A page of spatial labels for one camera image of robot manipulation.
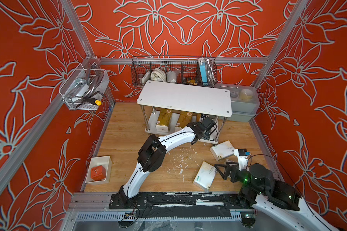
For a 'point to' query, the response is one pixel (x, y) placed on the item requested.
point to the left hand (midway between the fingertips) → (203, 130)
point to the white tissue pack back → (222, 150)
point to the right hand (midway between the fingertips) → (218, 166)
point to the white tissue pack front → (205, 175)
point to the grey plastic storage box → (245, 102)
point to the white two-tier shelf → (209, 100)
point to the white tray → (106, 161)
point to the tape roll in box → (246, 94)
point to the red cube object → (98, 173)
